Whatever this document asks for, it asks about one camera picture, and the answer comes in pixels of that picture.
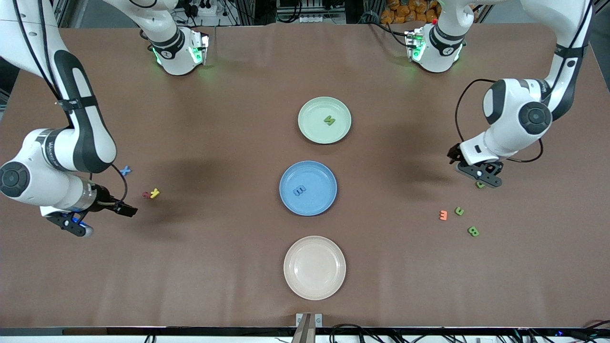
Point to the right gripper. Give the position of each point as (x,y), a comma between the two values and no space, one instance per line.
(103,198)

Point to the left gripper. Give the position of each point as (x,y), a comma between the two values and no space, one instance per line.
(453,154)

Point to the blue foam letter X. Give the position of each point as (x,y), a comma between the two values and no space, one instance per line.
(125,170)

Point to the green foam letter S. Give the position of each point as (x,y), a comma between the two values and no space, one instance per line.
(329,120)

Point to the blue foam letter E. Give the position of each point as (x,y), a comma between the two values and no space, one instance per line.
(299,190)

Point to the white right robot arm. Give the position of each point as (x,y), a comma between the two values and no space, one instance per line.
(43,190)

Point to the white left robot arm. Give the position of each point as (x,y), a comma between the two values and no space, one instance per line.
(510,124)

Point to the yellow foam letter K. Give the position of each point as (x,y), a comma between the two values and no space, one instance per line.
(155,193)

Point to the green foam letter B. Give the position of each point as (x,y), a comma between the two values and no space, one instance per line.
(473,231)

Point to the brown table cover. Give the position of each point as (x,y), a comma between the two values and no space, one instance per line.
(214,267)

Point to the blue plate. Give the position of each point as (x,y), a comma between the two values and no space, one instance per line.
(319,200)

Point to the light green plate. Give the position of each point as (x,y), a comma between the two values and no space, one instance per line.
(314,128)

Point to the orange objects pile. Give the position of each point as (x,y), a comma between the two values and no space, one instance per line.
(400,12)

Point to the pale pink plate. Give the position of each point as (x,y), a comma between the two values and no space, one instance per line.
(314,269)

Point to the white power strip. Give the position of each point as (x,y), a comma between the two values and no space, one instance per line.
(314,19)
(206,8)

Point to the black table edge rail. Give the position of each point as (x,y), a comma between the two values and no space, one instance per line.
(190,331)

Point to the aluminium frame profile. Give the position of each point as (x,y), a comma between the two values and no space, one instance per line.
(601,10)

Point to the grey metal bracket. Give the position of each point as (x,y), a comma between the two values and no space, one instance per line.
(309,328)

